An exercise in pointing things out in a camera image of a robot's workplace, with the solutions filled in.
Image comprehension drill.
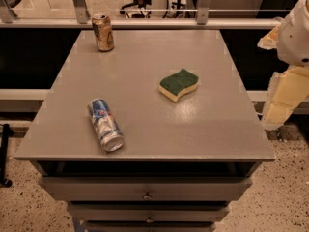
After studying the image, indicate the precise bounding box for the green and yellow sponge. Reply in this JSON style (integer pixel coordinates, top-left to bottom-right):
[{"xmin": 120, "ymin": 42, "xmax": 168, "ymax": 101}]
[{"xmin": 158, "ymin": 69, "xmax": 199, "ymax": 102}]

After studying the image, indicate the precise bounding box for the grey drawer cabinet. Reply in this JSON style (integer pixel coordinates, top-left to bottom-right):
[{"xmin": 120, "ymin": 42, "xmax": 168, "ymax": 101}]
[{"xmin": 16, "ymin": 30, "xmax": 274, "ymax": 232}]

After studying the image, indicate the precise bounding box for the black office chair base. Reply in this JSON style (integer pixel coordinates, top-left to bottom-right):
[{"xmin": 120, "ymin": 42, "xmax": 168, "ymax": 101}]
[{"xmin": 120, "ymin": 0, "xmax": 152, "ymax": 18}]

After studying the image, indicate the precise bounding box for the middle drawer with knob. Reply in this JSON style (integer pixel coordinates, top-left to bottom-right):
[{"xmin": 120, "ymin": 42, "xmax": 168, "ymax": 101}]
[{"xmin": 69, "ymin": 202, "xmax": 230, "ymax": 222}]

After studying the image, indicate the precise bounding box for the black stand on floor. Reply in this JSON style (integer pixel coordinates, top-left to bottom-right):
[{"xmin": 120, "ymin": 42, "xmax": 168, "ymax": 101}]
[{"xmin": 0, "ymin": 124, "xmax": 14, "ymax": 188}]

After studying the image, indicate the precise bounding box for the drawer with knob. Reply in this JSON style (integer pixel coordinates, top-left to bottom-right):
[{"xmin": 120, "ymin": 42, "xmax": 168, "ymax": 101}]
[
  {"xmin": 69, "ymin": 202, "xmax": 230, "ymax": 222},
  {"xmin": 39, "ymin": 177, "xmax": 252, "ymax": 201}
]

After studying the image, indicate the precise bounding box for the metal window rail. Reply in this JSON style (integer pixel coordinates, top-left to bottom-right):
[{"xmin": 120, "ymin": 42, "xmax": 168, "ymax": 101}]
[{"xmin": 0, "ymin": 0, "xmax": 281, "ymax": 29}]

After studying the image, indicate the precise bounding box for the orange soda can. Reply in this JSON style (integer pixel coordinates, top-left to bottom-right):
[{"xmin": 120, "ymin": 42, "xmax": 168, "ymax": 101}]
[{"xmin": 92, "ymin": 13, "xmax": 115, "ymax": 52}]

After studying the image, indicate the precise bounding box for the blue and silver can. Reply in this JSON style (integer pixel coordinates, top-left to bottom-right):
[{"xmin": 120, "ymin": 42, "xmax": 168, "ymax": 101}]
[{"xmin": 87, "ymin": 99, "xmax": 124, "ymax": 152}]

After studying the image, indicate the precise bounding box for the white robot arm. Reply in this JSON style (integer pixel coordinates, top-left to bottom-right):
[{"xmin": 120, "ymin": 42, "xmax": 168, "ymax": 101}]
[{"xmin": 258, "ymin": 0, "xmax": 309, "ymax": 131}]

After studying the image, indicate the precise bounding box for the top drawer with knob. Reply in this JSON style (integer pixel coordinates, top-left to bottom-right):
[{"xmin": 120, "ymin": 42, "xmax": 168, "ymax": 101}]
[{"xmin": 39, "ymin": 177, "xmax": 252, "ymax": 201}]

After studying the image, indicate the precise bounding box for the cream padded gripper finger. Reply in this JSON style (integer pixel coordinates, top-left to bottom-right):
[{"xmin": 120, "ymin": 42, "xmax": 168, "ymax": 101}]
[
  {"xmin": 261, "ymin": 65, "xmax": 309, "ymax": 131},
  {"xmin": 257, "ymin": 26, "xmax": 280, "ymax": 50}
]

